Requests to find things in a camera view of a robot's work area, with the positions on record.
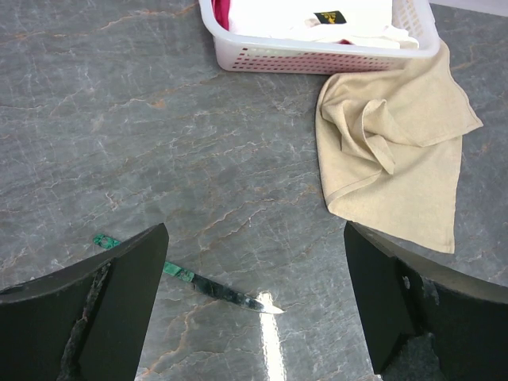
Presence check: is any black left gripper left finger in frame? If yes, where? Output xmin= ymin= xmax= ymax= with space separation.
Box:
xmin=1 ymin=224 xmax=168 ymax=380

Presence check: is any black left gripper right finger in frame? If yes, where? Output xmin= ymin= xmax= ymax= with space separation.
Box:
xmin=344 ymin=222 xmax=507 ymax=380

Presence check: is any green handled knife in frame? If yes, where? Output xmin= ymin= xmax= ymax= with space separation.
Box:
xmin=92 ymin=234 xmax=285 ymax=315

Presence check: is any beige cloth napkin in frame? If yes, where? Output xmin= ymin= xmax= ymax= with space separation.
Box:
xmin=315 ymin=44 xmax=482 ymax=253

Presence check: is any white folded shirt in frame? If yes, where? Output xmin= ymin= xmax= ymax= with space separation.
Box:
xmin=228 ymin=0 xmax=419 ymax=49

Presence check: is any white plastic basket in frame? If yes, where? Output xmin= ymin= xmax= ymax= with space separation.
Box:
xmin=198 ymin=1 xmax=441 ymax=75

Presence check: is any pink folded garment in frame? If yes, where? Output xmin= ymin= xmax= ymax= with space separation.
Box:
xmin=211 ymin=0 xmax=230 ymax=30

